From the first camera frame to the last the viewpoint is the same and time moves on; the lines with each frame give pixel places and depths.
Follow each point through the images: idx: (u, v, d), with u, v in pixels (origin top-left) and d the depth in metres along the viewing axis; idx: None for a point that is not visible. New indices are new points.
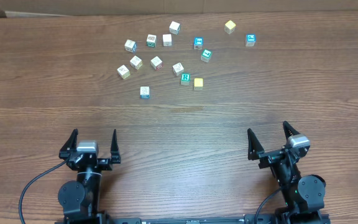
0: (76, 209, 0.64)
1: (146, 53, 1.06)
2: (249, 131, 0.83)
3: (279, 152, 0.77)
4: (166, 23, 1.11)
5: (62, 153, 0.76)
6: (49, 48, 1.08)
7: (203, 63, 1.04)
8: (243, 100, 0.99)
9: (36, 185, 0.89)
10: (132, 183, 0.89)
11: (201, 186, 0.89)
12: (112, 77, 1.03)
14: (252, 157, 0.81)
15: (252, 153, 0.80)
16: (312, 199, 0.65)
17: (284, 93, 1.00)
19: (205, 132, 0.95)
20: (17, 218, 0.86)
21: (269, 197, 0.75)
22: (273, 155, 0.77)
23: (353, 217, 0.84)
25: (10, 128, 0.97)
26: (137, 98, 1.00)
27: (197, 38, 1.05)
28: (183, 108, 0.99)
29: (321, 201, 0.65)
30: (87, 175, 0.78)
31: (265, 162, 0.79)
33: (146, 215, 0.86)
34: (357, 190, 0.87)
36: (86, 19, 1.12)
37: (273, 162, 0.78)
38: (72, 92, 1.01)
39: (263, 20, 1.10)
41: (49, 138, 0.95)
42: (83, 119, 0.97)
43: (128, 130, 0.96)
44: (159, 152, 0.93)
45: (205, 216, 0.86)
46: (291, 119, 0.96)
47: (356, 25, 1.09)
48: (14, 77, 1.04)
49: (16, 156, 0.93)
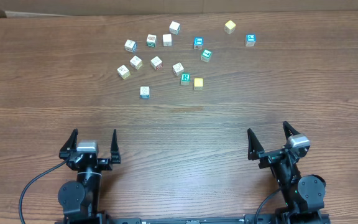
0: (76, 209, 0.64)
1: (146, 53, 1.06)
2: (249, 130, 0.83)
3: (279, 152, 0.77)
4: (165, 23, 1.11)
5: (62, 153, 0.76)
6: (48, 48, 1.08)
7: (203, 63, 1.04)
8: (243, 100, 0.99)
9: (36, 185, 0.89)
10: (132, 183, 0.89)
11: (200, 186, 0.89)
12: (112, 77, 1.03)
14: (252, 158, 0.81)
15: (252, 153, 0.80)
16: (312, 199, 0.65)
17: (284, 93, 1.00)
19: (205, 132, 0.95)
20: (17, 218, 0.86)
21: (269, 197, 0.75)
22: (273, 155, 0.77)
23: (353, 217, 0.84)
25: (9, 128, 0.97)
26: (137, 98, 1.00)
27: (197, 38, 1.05)
28: (183, 108, 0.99)
29: (321, 201, 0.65)
30: (87, 175, 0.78)
31: (265, 162, 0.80)
33: (146, 215, 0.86)
34: (357, 190, 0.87)
36: (86, 19, 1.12)
37: (273, 162, 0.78)
38: (72, 92, 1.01)
39: (263, 20, 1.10)
41: (49, 138, 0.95)
42: (83, 119, 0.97)
43: (128, 130, 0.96)
44: (159, 152, 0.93)
45: (205, 216, 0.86)
46: (291, 119, 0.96)
47: (356, 25, 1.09)
48: (14, 77, 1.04)
49: (16, 156, 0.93)
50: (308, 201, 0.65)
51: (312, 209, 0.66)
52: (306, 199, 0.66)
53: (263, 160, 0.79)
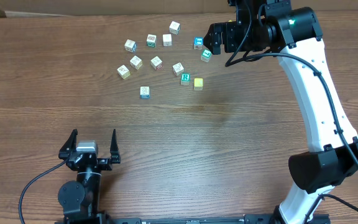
0: (76, 209, 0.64)
1: (146, 53, 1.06)
2: (218, 37, 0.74)
3: (239, 23, 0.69)
4: (166, 23, 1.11)
5: (62, 154, 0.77)
6: (48, 48, 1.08)
7: (203, 63, 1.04)
8: (243, 100, 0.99)
9: (37, 185, 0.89)
10: (132, 183, 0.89)
11: (200, 186, 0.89)
12: (112, 77, 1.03)
14: (220, 44, 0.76)
15: (230, 33, 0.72)
16: (275, 8, 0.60)
17: (284, 93, 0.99)
19: (204, 132, 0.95)
20: (17, 218, 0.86)
21: (245, 38, 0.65)
22: (234, 32, 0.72)
23: (353, 217, 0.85)
25: (10, 128, 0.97)
26: (137, 98, 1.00)
27: (197, 38, 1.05)
28: (183, 108, 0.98)
29: (303, 10, 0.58)
30: (87, 175, 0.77)
31: (234, 37, 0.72)
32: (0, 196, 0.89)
33: (146, 215, 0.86)
34: (357, 190, 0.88)
36: (86, 18, 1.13)
37: (243, 22, 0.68)
38: (72, 92, 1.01)
39: None
41: (50, 138, 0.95)
42: (83, 119, 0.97)
43: (128, 130, 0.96)
44: (159, 152, 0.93)
45: (205, 216, 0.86)
46: (291, 119, 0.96)
47: (355, 25, 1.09)
48: (14, 76, 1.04)
49: (15, 157, 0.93)
50: (268, 2, 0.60)
51: (283, 18, 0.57)
52: (267, 2, 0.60)
53: (232, 38, 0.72)
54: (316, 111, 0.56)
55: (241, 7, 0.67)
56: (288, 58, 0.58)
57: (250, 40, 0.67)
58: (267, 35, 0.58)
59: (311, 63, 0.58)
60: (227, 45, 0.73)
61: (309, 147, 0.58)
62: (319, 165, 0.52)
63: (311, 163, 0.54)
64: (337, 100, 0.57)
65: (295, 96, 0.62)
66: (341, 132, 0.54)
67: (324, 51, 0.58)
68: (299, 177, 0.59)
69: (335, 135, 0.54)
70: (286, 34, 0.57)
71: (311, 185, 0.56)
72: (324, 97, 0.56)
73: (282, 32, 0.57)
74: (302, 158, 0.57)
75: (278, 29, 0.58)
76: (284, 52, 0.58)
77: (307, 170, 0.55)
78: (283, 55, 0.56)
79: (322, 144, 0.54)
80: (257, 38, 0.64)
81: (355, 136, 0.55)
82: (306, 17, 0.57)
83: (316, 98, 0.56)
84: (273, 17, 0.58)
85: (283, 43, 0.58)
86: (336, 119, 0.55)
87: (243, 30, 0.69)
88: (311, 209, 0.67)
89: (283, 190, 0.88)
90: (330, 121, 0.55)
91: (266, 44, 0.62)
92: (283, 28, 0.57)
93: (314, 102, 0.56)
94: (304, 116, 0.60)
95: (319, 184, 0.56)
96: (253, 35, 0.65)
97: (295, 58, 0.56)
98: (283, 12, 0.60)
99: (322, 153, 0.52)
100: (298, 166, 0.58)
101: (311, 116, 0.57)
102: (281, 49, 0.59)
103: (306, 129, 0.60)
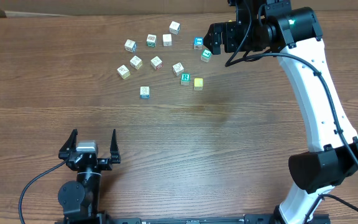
0: (76, 209, 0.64)
1: (146, 53, 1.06)
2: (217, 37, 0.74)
3: (239, 23, 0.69)
4: (166, 23, 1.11)
5: (62, 154, 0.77)
6: (48, 48, 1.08)
7: (203, 63, 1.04)
8: (243, 100, 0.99)
9: (37, 185, 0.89)
10: (132, 183, 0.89)
11: (200, 186, 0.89)
12: (112, 77, 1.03)
14: (220, 44, 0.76)
15: (230, 33, 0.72)
16: (275, 8, 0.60)
17: (284, 93, 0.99)
19: (204, 132, 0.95)
20: (17, 218, 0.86)
21: (245, 38, 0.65)
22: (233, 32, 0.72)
23: (353, 217, 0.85)
25: (10, 128, 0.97)
26: (137, 98, 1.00)
27: (197, 38, 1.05)
28: (183, 108, 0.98)
29: (303, 10, 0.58)
30: (87, 175, 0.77)
31: (234, 37, 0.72)
32: (0, 196, 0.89)
33: (146, 215, 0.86)
34: (357, 190, 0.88)
36: (86, 18, 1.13)
37: (242, 21, 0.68)
38: (72, 92, 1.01)
39: None
41: (50, 138, 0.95)
42: (84, 119, 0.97)
43: (128, 130, 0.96)
44: (159, 152, 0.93)
45: (205, 216, 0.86)
46: (290, 119, 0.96)
47: (355, 25, 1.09)
48: (13, 76, 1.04)
49: (15, 157, 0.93)
50: (268, 3, 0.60)
51: (283, 18, 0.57)
52: (267, 2, 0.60)
53: (232, 38, 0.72)
54: (316, 111, 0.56)
55: (241, 7, 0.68)
56: (288, 58, 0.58)
57: (250, 40, 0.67)
58: (267, 35, 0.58)
59: (311, 63, 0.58)
60: (227, 46, 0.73)
61: (309, 146, 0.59)
62: (319, 165, 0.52)
63: (311, 163, 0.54)
64: (337, 100, 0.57)
65: (295, 96, 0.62)
66: (341, 132, 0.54)
67: (324, 51, 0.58)
68: (299, 177, 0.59)
69: (335, 135, 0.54)
70: (286, 34, 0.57)
71: (311, 185, 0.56)
72: (324, 97, 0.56)
73: (282, 32, 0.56)
74: (302, 158, 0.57)
75: (278, 30, 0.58)
76: (284, 52, 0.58)
77: (308, 170, 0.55)
78: (283, 55, 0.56)
79: (322, 144, 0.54)
80: (257, 38, 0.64)
81: (355, 136, 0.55)
82: (306, 18, 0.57)
83: (316, 98, 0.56)
84: (273, 18, 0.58)
85: (283, 43, 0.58)
86: (336, 119, 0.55)
87: (242, 30, 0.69)
88: (311, 209, 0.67)
89: (283, 190, 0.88)
90: (330, 121, 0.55)
91: (266, 44, 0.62)
92: (283, 28, 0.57)
93: (314, 102, 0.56)
94: (304, 116, 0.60)
95: (319, 185, 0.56)
96: (252, 35, 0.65)
97: (295, 58, 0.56)
98: (283, 12, 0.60)
99: (322, 153, 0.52)
100: (298, 166, 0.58)
101: (311, 116, 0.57)
102: (281, 49, 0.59)
103: (306, 129, 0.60)
